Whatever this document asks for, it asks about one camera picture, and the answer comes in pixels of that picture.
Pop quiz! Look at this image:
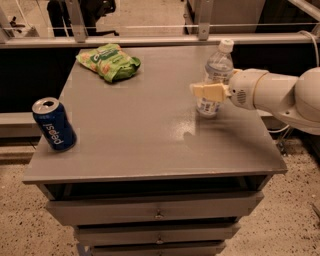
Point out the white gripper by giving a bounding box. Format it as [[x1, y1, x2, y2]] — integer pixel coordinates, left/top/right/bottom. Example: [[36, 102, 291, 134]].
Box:
[[190, 69, 268, 110]]

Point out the clear plastic water bottle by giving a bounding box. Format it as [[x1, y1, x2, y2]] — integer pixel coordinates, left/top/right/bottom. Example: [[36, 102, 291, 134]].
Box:
[[197, 39, 234, 119]]

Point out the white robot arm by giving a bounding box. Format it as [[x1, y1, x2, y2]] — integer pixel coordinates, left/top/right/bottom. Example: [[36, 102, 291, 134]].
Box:
[[190, 67, 320, 135]]

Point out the blue pepsi can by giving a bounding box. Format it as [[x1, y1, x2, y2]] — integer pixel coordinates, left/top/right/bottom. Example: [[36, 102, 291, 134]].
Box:
[[32, 97, 77, 151]]

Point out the green chip bag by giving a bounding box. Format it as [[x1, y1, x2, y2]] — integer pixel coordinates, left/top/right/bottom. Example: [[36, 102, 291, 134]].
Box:
[[76, 44, 141, 83]]

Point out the grey drawer cabinet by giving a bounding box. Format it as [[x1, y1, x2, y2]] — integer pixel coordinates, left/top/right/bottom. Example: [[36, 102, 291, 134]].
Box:
[[22, 44, 288, 256]]

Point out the bottom grey drawer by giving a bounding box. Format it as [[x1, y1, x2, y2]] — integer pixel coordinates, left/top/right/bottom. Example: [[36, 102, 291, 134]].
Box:
[[92, 241, 225, 256]]

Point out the grey drawer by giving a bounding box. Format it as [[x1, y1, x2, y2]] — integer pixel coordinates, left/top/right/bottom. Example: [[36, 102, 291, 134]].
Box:
[[92, 241, 225, 256], [76, 223, 240, 246], [47, 191, 264, 226]]

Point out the top grey drawer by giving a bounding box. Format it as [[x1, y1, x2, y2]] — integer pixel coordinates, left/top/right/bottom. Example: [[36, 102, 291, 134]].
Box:
[[47, 191, 264, 226]]

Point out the middle grey drawer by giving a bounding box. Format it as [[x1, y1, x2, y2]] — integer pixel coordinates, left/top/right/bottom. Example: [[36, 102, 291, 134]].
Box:
[[76, 223, 240, 246]]

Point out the metal railing frame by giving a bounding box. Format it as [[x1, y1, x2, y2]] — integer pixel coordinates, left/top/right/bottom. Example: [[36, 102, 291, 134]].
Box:
[[0, 0, 320, 48]]

